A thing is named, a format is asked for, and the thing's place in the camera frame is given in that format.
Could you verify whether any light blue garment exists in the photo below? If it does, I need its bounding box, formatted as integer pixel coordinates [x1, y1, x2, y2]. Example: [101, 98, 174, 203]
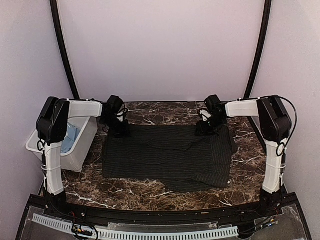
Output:
[61, 123, 81, 154]

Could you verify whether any black pinstriped shirt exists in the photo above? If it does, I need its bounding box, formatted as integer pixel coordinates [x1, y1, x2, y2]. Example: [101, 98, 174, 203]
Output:
[102, 125, 237, 193]

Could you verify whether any left black frame post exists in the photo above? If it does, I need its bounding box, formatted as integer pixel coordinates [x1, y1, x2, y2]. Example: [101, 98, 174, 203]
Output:
[49, 0, 80, 100]

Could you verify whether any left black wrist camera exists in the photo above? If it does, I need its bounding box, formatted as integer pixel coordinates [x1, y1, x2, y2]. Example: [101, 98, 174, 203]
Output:
[107, 95, 124, 114]

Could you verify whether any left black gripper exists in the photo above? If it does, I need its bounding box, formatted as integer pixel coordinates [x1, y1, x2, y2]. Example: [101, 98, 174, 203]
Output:
[101, 114, 131, 138]

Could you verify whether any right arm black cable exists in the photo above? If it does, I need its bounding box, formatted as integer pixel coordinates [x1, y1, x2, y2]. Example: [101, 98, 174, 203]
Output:
[274, 96, 299, 157]

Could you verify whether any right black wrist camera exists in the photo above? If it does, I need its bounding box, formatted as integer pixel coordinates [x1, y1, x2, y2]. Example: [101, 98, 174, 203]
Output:
[204, 94, 221, 112]

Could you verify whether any black frame post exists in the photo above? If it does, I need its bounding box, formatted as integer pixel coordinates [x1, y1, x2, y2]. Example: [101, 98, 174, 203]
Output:
[243, 0, 272, 99]
[49, 0, 80, 100]

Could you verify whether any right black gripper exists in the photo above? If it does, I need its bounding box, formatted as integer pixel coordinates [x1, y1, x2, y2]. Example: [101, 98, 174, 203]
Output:
[196, 115, 227, 136]

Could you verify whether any white slotted cable duct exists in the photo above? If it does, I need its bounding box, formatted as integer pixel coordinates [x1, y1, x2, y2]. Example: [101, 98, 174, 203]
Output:
[32, 213, 239, 240]

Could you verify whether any white plastic laundry bin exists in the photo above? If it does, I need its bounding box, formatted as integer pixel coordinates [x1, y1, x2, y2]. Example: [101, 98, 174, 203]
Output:
[25, 99, 99, 173]

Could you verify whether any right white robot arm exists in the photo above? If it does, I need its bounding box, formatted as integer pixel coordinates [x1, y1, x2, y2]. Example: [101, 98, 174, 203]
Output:
[195, 95, 298, 217]

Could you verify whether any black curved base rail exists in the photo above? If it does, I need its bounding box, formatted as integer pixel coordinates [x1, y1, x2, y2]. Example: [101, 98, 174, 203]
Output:
[16, 193, 312, 240]

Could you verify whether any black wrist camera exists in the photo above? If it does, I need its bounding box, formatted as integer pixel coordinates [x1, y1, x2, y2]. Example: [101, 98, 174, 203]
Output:
[204, 94, 221, 112]
[107, 95, 124, 114]

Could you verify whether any right black frame post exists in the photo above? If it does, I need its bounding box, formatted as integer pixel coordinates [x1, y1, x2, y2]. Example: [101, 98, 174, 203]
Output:
[243, 0, 272, 99]

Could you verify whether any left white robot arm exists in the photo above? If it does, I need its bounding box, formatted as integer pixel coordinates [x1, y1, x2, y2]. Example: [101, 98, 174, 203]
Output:
[36, 95, 130, 218]

